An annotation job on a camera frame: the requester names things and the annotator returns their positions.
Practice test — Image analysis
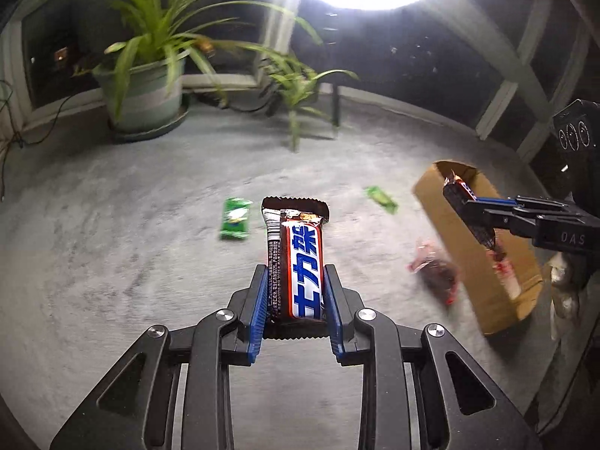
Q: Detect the small spider plant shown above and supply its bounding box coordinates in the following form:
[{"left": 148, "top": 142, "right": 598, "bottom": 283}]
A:
[{"left": 244, "top": 42, "right": 359, "bottom": 153}]

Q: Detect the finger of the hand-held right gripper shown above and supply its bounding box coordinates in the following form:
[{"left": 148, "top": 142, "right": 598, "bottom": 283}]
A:
[
  {"left": 462, "top": 195, "right": 570, "bottom": 214},
  {"left": 443, "top": 184, "right": 540, "bottom": 250}
]

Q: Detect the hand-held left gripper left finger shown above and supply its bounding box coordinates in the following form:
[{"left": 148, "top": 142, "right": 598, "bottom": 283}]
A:
[{"left": 49, "top": 264, "right": 270, "bottom": 450}]

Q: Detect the small red blue snack packet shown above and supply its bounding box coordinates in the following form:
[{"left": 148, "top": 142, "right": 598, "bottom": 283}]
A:
[{"left": 443, "top": 171, "right": 477, "bottom": 200}]

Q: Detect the green snack packet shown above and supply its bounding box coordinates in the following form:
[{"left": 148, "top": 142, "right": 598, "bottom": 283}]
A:
[{"left": 219, "top": 197, "right": 253, "bottom": 243}]

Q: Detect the large potted spider plant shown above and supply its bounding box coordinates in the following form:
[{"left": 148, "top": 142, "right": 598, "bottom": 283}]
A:
[{"left": 70, "top": 0, "right": 282, "bottom": 140}]

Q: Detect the pink white snack packet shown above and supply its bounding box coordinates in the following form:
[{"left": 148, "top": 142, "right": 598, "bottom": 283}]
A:
[{"left": 487, "top": 244, "right": 522, "bottom": 297}]

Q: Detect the dark red-edged snack packet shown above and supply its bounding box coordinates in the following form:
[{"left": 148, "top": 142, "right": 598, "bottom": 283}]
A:
[{"left": 408, "top": 238, "right": 463, "bottom": 308}]

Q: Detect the black cable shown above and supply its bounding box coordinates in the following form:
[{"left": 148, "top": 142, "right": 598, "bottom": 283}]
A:
[{"left": 0, "top": 79, "right": 99, "bottom": 202}]

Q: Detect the cardboard box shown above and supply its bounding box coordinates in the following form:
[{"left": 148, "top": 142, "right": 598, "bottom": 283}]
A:
[{"left": 412, "top": 159, "right": 545, "bottom": 336}]

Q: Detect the brown chocolate bar blue lettering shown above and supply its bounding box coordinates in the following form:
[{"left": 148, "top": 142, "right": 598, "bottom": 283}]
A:
[
  {"left": 261, "top": 196, "right": 330, "bottom": 322},
  {"left": 279, "top": 210, "right": 326, "bottom": 323}
]

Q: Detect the white window frame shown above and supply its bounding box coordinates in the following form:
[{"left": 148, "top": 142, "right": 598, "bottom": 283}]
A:
[{"left": 0, "top": 0, "right": 600, "bottom": 165}]

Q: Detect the small green candy packet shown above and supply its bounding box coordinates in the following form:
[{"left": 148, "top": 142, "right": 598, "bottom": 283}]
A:
[{"left": 364, "top": 186, "right": 399, "bottom": 216}]

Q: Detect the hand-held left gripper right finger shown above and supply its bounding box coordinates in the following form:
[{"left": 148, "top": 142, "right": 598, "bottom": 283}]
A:
[{"left": 322, "top": 265, "right": 545, "bottom": 450}]

